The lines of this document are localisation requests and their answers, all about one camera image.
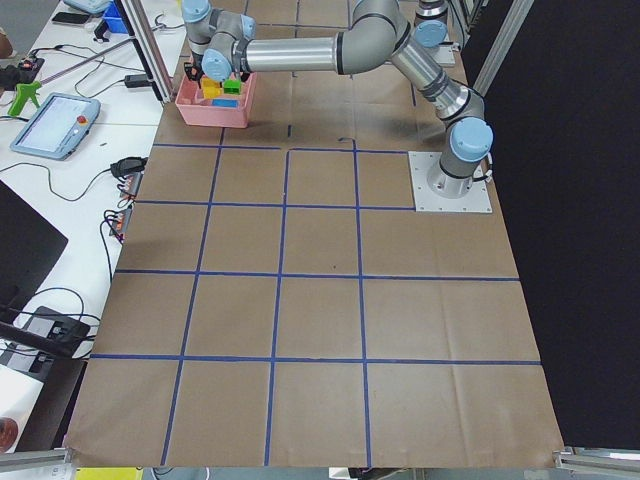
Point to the blue toy block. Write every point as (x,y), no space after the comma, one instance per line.
(225,103)

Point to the green toy block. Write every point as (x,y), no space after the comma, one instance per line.
(232,87)

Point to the yellow toy block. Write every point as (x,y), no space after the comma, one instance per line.
(211,88)

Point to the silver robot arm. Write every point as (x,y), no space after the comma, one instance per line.
(223,43)
(431,10)

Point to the pink plastic box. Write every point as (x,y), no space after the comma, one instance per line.
(197,111)

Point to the teach pendant tablet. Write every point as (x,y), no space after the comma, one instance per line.
(58,127)

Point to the green plastic clamp tool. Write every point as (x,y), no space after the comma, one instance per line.
(23,93)

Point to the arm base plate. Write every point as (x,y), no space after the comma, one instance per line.
(445,54)
(436,192)

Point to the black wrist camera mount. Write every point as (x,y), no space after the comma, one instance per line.
(193,71)

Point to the aluminium frame post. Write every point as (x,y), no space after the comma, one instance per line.
(138,27)

